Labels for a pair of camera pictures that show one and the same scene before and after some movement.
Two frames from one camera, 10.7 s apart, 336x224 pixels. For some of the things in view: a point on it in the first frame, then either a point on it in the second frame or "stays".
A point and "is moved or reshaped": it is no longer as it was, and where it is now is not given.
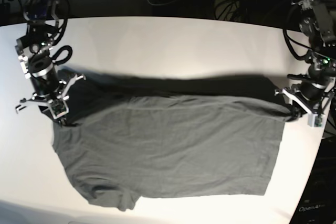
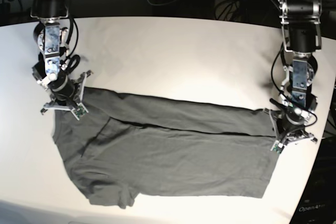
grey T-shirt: x=131 y=138 is moved or reshaped
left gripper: x=54 y=99 -> x=67 y=94
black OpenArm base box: x=317 y=204 stays
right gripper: x=314 y=108 -> x=289 y=129
